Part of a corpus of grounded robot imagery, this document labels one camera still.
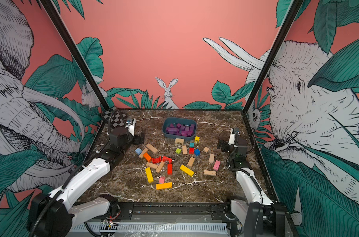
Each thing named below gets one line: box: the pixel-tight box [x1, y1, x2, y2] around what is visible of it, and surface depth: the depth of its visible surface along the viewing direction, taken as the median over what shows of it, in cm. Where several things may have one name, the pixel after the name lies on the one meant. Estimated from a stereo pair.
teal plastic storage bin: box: [161, 117, 198, 141], surface depth 108 cm
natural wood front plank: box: [145, 161, 159, 170], surface depth 92 cm
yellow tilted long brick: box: [179, 164, 195, 177], surface depth 90 cm
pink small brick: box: [158, 176, 166, 184], surface depth 86 cm
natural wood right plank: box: [203, 170, 217, 177], surface depth 89 cm
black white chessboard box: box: [100, 106, 127, 128], surface depth 116 cm
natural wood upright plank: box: [138, 147, 149, 159], surface depth 97 cm
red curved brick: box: [151, 156, 162, 164], surface depth 92 cm
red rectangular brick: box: [167, 163, 174, 176], surface depth 92 cm
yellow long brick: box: [144, 166, 154, 184], surface depth 88 cm
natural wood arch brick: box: [175, 137, 184, 146], surface depth 103 cm
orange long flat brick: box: [155, 181, 173, 191], surface depth 84 cm
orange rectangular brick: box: [143, 152, 152, 163], surface depth 94 cm
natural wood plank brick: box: [182, 145, 188, 155], surface depth 99 cm
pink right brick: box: [213, 159, 221, 172], surface depth 92 cm
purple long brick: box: [165, 127, 180, 132], surface depth 108 cm
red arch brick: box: [162, 156, 173, 164], surface depth 93 cm
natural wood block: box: [187, 156, 196, 168], surface depth 92 cm
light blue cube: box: [134, 147, 143, 156], surface depth 96 cm
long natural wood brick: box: [145, 143, 159, 154], surface depth 100 cm
